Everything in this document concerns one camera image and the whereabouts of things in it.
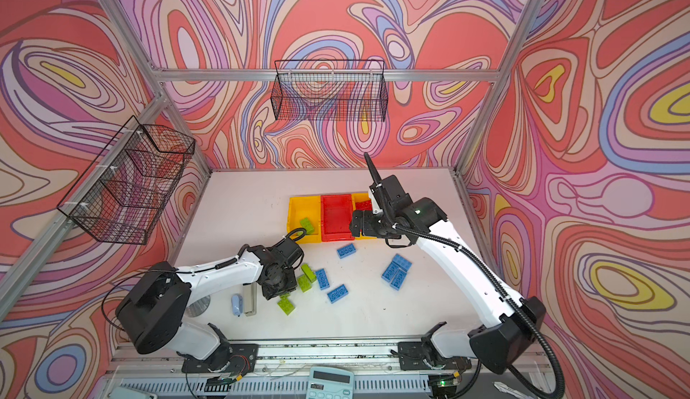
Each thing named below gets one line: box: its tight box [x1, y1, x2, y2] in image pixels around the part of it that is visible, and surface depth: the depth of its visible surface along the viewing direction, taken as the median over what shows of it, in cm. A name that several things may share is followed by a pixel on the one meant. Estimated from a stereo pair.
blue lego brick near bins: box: [336, 243, 357, 259], surface depth 95 cm
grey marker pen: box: [243, 282, 258, 318], surface depth 83 cm
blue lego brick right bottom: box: [389, 267, 408, 292], surface depth 90 cm
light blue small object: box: [230, 293, 244, 317], surface depth 82 cm
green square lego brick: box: [297, 274, 312, 293], surface depth 88 cm
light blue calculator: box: [305, 365, 354, 399], surface depth 69 cm
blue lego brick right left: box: [380, 260, 399, 284], surface depth 90 cm
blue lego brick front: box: [327, 283, 349, 304], surface depth 86 cm
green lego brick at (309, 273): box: [300, 263, 317, 284], surface depth 88 cm
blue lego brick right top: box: [391, 253, 413, 272], surface depth 92 cm
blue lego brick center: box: [315, 267, 330, 291], surface depth 88 cm
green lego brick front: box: [276, 292, 296, 316], surface depth 84 cm
